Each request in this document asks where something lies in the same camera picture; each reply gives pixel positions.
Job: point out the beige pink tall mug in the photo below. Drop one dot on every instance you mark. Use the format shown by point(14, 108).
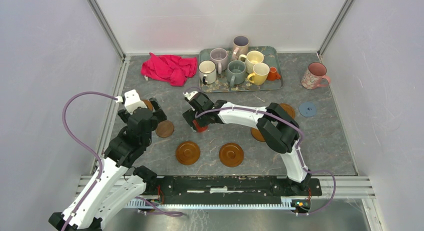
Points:
point(240, 46)

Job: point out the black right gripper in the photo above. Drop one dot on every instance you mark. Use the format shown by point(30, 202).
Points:
point(190, 115)

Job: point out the grey-green ceramic mug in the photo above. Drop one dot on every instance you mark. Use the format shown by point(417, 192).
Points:
point(236, 73)

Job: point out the blue round coaster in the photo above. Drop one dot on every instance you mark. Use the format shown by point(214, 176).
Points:
point(307, 109)

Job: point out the dark brown flat coaster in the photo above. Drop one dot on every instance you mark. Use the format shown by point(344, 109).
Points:
point(165, 129)

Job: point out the lilac ceramic mug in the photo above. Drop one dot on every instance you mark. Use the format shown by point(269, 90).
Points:
point(221, 59)

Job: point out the white toothed cable rail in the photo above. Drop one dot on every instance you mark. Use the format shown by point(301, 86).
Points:
point(284, 205)

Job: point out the yellow ceramic mug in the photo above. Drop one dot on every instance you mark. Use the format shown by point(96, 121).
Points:
point(259, 74)

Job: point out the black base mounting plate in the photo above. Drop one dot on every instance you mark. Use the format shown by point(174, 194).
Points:
point(228, 190)

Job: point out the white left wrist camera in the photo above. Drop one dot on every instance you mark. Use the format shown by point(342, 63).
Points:
point(132, 101)

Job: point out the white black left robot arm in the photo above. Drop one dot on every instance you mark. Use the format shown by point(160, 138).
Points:
point(95, 206)

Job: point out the crumpled red cloth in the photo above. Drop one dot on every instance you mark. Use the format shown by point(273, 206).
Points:
point(172, 69)

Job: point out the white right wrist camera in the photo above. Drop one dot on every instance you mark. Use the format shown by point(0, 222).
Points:
point(189, 95)

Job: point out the cream yellow mug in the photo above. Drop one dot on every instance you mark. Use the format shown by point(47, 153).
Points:
point(250, 59)

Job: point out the green floral serving tray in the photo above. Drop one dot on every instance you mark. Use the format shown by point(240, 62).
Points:
point(270, 58)

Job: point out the glossy wooden ridged coaster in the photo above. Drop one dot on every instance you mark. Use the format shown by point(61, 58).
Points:
point(187, 153)

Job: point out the pink floral patterned mug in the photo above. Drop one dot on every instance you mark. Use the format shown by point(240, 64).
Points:
point(315, 76)

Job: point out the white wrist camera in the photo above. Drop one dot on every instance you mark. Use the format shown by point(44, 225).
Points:
point(132, 101)
point(189, 95)

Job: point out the red round coaster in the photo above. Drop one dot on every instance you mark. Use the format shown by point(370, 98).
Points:
point(199, 128)

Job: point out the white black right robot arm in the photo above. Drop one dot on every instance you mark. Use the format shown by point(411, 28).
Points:
point(280, 131)

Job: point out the small orange cup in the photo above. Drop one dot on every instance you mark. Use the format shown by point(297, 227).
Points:
point(273, 74)

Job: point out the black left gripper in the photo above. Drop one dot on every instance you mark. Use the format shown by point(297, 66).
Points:
point(159, 114)

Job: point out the white mug black handle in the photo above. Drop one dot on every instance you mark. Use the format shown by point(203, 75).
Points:
point(207, 72)

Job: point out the brown wooden coaster far left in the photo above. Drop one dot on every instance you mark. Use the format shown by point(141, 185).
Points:
point(148, 104)

